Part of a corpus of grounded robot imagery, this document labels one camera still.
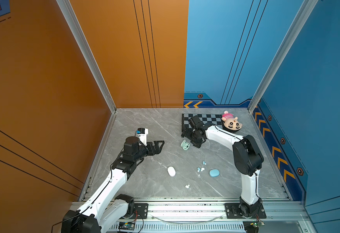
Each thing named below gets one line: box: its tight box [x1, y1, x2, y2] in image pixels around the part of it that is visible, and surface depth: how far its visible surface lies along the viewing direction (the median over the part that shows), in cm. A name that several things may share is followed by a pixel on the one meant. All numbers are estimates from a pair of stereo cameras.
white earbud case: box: [167, 166, 177, 178], surface depth 87 cm
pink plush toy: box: [221, 110, 243, 133], surface depth 102 cm
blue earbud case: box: [209, 168, 221, 178], surface depth 87 cm
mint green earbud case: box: [180, 139, 191, 150], surface depth 98 cm
